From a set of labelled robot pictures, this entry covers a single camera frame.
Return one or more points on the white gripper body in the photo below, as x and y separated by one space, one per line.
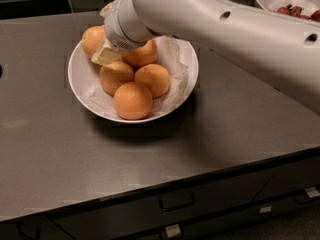
115 29

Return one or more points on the white bowl with oranges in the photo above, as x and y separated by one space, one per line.
81 72

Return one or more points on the orange front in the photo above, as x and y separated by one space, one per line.
133 101

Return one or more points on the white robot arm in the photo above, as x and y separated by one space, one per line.
283 51

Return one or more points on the dark drawer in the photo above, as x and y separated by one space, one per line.
143 214
292 177

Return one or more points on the white paper liner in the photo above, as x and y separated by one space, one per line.
178 58

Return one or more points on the orange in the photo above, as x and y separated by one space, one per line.
113 75
141 56
91 39
133 101
155 77

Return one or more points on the red strawberries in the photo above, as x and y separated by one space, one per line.
298 12

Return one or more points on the black drawer handle middle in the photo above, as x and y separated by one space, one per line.
176 200

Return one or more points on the white label tag right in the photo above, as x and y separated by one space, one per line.
312 192

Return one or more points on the dark drawer front right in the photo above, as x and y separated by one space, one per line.
292 177

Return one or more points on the white bowl with strawberries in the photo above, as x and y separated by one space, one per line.
273 0

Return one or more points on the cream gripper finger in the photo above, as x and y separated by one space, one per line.
105 9
105 54

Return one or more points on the white label tag lower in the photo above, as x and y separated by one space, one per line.
173 231

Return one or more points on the white label tag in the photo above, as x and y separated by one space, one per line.
312 192
173 231

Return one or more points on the dark drawer front middle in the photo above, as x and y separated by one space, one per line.
143 214

